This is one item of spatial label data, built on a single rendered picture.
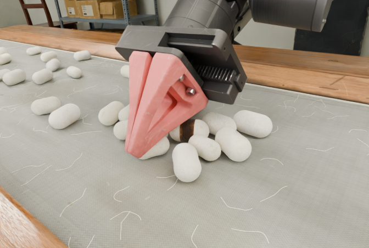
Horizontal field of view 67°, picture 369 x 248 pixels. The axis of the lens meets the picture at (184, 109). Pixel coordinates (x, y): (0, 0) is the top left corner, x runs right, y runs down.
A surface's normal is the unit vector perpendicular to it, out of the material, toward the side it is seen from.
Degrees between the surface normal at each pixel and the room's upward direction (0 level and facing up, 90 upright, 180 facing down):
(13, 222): 0
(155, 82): 60
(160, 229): 0
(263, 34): 90
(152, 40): 39
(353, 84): 45
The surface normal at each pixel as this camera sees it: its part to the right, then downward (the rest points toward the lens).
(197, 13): -0.02, -0.32
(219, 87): -0.43, -0.47
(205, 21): 0.29, -0.16
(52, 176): -0.06, -0.90
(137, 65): -0.56, -0.12
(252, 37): -0.57, 0.39
